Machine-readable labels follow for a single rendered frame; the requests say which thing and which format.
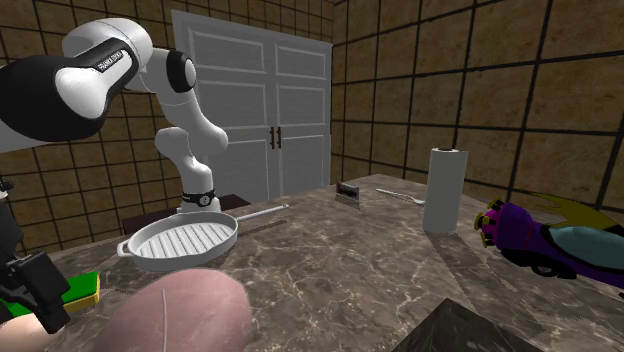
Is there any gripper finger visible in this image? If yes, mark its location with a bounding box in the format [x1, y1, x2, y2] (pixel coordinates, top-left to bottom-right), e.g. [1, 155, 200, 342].
[6, 251, 72, 336]

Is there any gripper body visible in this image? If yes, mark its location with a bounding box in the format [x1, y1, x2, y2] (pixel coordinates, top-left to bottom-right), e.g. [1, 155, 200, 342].
[0, 198, 25, 274]

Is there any green and yellow sponge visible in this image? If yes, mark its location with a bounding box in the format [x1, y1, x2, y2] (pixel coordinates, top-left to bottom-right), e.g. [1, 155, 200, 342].
[0, 270, 102, 319]

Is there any pale pink round object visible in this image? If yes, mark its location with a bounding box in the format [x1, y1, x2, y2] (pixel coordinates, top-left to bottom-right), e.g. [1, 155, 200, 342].
[0, 313, 66, 352]

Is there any large pink oval ball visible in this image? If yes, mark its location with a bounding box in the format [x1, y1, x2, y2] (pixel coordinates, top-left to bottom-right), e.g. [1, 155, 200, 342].
[94, 267, 253, 352]

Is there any white grill pan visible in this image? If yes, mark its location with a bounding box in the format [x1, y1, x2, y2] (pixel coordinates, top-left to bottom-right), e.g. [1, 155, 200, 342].
[116, 203, 290, 273]

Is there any white double door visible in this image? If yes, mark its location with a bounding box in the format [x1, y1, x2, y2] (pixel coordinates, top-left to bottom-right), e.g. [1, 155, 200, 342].
[170, 9, 334, 205]

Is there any grey and red scraper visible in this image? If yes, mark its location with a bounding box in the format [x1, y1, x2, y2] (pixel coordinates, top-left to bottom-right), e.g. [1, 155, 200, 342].
[334, 180, 361, 210]

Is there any silver fork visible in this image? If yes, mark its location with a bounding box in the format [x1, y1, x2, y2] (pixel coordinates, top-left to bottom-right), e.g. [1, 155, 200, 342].
[374, 187, 427, 206]

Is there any white paper towel roll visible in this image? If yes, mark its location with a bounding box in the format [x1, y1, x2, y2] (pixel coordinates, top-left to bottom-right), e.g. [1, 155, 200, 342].
[422, 147, 470, 235]

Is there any purple and teal toy car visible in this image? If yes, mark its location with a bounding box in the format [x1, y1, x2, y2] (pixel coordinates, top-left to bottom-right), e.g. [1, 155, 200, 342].
[473, 191, 624, 290]

